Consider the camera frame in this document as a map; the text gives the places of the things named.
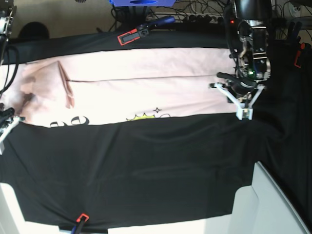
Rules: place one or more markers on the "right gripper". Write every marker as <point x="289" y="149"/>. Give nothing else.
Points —
<point x="8" y="121"/>

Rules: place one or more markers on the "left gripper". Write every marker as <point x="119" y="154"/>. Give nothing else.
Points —
<point x="242" y="95"/>

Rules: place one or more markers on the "light pink T-shirt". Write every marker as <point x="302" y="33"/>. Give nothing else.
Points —
<point x="117" y="86"/>

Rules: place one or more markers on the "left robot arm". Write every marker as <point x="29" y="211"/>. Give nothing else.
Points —
<point x="247" y="35"/>

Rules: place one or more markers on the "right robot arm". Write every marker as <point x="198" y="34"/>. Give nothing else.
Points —
<point x="7" y="14"/>

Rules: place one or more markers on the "red clamp at right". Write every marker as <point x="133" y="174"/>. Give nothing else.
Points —
<point x="300" y="50"/>

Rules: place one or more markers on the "white power strip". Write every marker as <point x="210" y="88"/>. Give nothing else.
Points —
<point x="181" y="17"/>

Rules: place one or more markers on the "black table cloth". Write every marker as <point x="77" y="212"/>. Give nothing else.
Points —
<point x="168" y="169"/>

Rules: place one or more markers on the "red black clamp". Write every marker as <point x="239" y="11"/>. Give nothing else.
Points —
<point x="132" y="35"/>

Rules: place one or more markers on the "red clamp at front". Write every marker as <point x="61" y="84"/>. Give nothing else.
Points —
<point x="82" y="218"/>

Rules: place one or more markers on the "blue plastic bin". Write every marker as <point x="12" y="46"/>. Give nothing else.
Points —
<point x="123" y="3"/>

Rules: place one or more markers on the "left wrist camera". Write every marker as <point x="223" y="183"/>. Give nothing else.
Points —
<point x="244" y="113"/>

